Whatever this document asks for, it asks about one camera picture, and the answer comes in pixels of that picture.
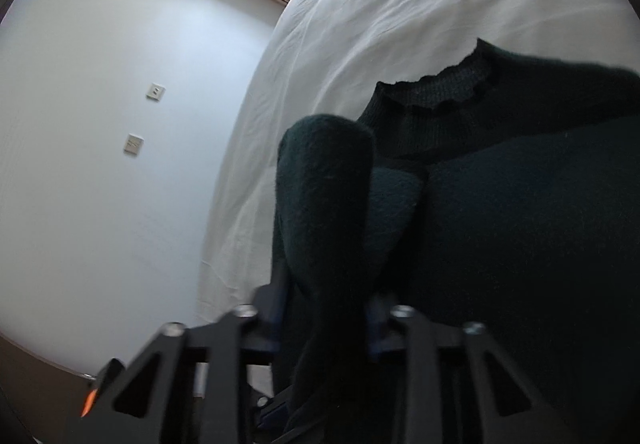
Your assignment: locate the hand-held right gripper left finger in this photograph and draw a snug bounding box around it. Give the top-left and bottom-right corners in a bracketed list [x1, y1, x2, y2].
[75, 281, 291, 444]

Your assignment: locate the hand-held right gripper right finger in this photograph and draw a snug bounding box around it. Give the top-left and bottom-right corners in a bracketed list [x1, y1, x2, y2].
[365, 297, 571, 444]

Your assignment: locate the dark green knit sweater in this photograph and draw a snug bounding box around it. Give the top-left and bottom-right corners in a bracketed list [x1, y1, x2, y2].
[270, 38, 640, 444]

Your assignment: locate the white bed sheet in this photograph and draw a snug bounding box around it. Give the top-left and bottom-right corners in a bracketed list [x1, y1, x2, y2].
[192, 0, 640, 350]

